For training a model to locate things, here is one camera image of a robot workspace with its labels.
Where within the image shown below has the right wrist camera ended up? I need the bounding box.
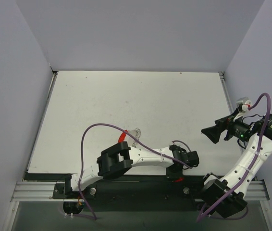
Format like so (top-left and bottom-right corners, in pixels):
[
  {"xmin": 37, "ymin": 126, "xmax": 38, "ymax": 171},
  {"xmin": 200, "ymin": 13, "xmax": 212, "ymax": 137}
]
[{"xmin": 234, "ymin": 97, "xmax": 253, "ymax": 121}]

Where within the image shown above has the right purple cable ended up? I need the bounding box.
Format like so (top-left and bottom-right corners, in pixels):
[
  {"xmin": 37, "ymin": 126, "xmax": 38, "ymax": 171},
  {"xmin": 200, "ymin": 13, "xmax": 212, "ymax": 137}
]
[{"xmin": 196, "ymin": 93, "xmax": 272, "ymax": 223}]

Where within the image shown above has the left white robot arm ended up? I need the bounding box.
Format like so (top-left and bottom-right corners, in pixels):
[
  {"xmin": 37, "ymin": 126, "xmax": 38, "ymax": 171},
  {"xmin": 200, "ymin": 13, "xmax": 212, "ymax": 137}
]
[{"xmin": 63, "ymin": 141, "xmax": 199, "ymax": 198}]

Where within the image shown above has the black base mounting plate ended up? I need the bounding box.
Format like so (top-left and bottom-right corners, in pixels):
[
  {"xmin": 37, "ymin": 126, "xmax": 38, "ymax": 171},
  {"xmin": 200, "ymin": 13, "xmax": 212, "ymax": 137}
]
[{"xmin": 25, "ymin": 173, "xmax": 204, "ymax": 214}]

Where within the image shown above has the purple cable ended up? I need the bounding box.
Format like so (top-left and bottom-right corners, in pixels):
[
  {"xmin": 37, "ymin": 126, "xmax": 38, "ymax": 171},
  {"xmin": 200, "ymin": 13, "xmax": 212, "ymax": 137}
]
[
  {"xmin": 78, "ymin": 123, "xmax": 194, "ymax": 221},
  {"xmin": 196, "ymin": 93, "xmax": 272, "ymax": 223}
]

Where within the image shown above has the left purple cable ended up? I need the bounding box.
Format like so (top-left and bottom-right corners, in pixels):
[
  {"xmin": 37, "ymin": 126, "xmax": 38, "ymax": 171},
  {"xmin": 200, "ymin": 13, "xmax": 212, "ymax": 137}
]
[{"xmin": 78, "ymin": 123, "xmax": 194, "ymax": 221}]

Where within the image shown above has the aluminium frame rail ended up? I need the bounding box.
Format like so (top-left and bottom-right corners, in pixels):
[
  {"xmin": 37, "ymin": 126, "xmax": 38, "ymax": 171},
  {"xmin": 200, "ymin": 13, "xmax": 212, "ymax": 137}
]
[{"xmin": 11, "ymin": 181, "xmax": 56, "ymax": 202}]

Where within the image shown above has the metal chain keyring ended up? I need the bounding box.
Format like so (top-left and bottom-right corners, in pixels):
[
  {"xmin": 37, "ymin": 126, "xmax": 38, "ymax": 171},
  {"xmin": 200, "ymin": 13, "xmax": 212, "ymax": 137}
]
[{"xmin": 125, "ymin": 128, "xmax": 141, "ymax": 148}]

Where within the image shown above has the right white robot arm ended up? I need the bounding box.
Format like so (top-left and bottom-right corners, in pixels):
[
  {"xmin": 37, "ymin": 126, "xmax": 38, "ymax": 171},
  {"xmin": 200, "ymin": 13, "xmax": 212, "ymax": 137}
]
[{"xmin": 200, "ymin": 114, "xmax": 272, "ymax": 218}]

